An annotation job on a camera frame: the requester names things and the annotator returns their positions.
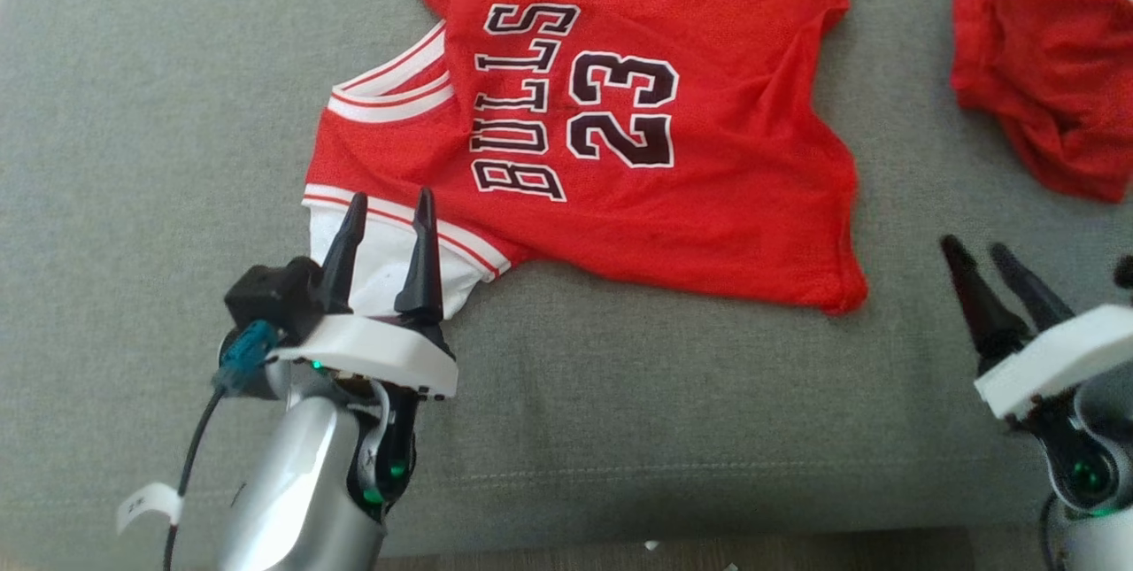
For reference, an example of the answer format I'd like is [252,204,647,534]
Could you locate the red shorts with white trim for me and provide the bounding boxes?
[952,0,1133,204]

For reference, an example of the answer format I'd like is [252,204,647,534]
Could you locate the black cable with teal connector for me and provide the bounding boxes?
[116,320,281,571]

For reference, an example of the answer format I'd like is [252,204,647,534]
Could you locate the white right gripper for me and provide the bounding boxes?
[939,235,1133,422]

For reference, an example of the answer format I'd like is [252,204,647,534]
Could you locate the red Bulls 23 jersey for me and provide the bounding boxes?
[301,0,870,321]

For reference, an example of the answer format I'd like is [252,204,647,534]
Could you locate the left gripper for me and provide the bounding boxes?
[265,188,460,402]

